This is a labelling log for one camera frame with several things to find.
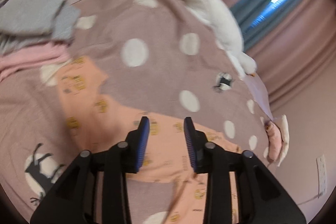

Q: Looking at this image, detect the peach cartoon print shirt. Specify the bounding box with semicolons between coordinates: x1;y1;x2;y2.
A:
57;56;244;224

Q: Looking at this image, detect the light blue grey garment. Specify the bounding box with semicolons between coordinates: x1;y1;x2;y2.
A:
1;0;81;42

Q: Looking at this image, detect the mauve polka dot blanket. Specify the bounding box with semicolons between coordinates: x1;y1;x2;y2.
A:
1;0;272;223

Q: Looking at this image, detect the pink curtain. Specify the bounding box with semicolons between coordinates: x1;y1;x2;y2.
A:
223;0;335;109

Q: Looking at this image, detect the white goose plush toy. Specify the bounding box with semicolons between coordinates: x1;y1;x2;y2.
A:
182;0;257;79

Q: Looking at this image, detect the folded white garment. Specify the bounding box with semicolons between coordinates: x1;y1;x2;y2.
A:
273;114;290;167

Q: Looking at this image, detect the pink cloth beside blanket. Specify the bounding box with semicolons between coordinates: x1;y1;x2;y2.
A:
1;42;70;81

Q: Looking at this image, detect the white wall power strip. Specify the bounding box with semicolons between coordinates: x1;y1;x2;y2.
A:
316;155;327;198

